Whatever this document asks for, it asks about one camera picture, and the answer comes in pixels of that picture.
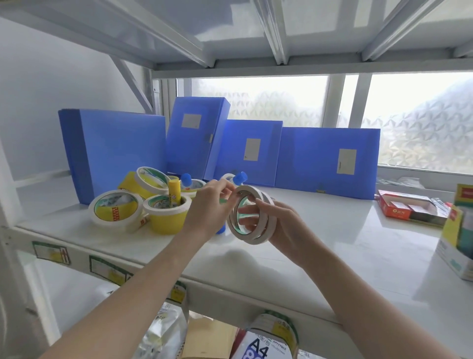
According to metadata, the thin white tape roll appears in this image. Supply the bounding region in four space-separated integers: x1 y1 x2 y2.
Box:
263 194 278 242
226 184 265 245
255 189 272 245

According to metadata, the green and yellow display box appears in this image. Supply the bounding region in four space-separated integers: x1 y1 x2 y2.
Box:
435 183 473 282

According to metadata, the person's left forearm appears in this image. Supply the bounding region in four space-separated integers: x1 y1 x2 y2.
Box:
37 227 210 359

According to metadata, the yellow glue stick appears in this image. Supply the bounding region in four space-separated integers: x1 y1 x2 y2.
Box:
167 176 181 206

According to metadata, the open red cardboard box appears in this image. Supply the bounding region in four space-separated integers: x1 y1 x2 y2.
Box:
376 189 452 228

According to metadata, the person's right hand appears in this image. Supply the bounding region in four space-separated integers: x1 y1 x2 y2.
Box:
238 199 321 270

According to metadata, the white copy paper pack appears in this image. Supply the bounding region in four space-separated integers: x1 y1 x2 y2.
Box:
230 328 298 359

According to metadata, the brown paper envelope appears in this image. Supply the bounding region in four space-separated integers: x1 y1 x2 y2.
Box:
180 310 239 359

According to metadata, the frosted glass window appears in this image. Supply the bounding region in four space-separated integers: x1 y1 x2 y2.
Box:
177 71 473 175

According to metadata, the silver plastic bag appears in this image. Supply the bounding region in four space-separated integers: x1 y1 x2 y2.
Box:
141 301 190 359

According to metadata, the person's right forearm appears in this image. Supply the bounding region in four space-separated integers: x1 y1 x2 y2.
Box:
294 246 464 359

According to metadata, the long blue file box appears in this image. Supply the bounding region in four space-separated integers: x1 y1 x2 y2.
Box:
274 126 381 200

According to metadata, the person's left hand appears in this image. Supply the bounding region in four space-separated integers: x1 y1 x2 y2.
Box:
183 179 239 242

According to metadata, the clear plastic wrapper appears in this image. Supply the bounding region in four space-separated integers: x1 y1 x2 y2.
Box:
376 176 427 190

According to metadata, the tall blue file box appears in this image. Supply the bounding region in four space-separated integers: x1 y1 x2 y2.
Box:
165 96 231 180

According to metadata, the white metal shelf rack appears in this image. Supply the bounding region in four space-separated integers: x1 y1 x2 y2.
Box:
0 0 473 359

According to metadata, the large yellow tape roll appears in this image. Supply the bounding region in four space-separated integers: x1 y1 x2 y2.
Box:
87 190 144 234

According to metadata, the wide blue file box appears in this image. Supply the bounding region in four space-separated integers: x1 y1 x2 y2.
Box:
58 108 167 205

